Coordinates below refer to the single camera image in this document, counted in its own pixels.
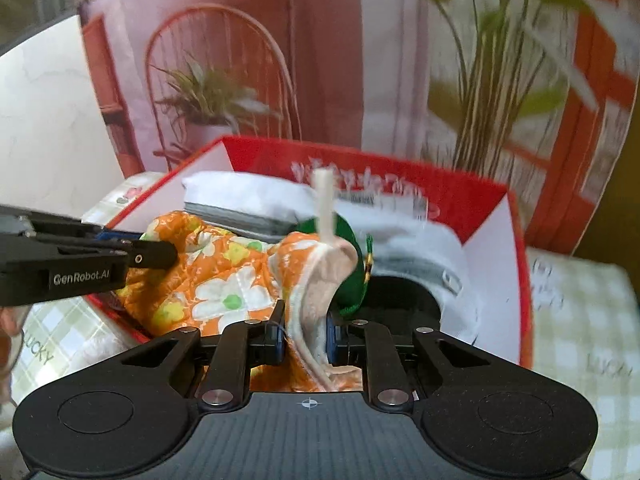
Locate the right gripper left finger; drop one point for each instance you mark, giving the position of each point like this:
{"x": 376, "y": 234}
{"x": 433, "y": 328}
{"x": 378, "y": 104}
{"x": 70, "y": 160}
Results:
{"x": 241, "y": 347}

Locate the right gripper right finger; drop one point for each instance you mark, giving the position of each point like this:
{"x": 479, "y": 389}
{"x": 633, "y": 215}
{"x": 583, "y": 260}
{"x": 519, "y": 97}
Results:
{"x": 370, "y": 347}

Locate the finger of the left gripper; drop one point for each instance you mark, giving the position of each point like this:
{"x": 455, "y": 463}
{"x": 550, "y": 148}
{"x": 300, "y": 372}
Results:
{"x": 149, "y": 254}
{"x": 107, "y": 234}

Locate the green fabric piece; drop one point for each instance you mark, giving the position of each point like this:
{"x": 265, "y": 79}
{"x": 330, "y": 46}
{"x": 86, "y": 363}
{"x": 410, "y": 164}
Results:
{"x": 349, "y": 296}

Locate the orange floral quilted cloth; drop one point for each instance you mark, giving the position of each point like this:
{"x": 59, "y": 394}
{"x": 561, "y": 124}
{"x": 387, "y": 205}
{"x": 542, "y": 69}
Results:
{"x": 309, "y": 272}

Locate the printed room scene backdrop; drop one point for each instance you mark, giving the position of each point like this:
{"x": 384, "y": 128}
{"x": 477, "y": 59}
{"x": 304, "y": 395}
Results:
{"x": 535, "y": 94}

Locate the person's left hand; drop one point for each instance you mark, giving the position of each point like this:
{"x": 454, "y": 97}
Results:
{"x": 11, "y": 332}

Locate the red strawberry cardboard box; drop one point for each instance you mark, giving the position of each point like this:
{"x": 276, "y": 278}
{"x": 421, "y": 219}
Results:
{"x": 486, "y": 223}

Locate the green plaid tablecloth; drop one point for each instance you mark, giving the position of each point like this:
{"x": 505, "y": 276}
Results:
{"x": 586, "y": 325}

